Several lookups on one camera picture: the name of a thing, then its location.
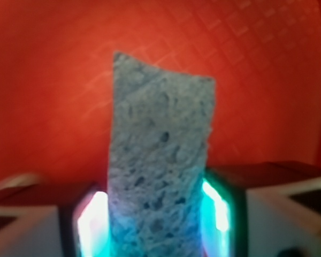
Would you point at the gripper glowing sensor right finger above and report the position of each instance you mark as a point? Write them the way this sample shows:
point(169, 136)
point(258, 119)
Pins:
point(262, 209)

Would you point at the blue sponge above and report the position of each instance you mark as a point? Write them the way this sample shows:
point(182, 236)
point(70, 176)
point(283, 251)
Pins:
point(157, 157)

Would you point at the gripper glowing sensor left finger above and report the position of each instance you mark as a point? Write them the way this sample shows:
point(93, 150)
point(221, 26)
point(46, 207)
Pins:
point(42, 219)

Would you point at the red plastic tray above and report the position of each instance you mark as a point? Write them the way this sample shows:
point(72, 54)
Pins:
point(56, 77)

